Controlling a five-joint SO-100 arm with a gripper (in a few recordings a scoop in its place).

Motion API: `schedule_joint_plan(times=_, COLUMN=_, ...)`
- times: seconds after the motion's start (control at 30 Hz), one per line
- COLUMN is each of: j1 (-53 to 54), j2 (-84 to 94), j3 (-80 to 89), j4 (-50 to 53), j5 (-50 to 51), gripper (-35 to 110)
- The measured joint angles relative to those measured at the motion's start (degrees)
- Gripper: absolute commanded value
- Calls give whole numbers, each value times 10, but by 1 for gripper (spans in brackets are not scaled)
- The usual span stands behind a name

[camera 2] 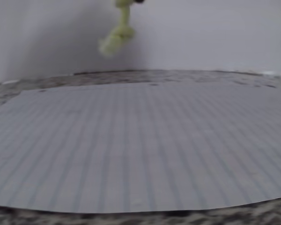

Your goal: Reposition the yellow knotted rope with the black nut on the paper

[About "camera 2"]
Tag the lined white paper sheet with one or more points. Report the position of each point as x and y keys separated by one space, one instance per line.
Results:
x=140 y=152

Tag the white board panel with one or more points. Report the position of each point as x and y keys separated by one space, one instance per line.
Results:
x=213 y=35

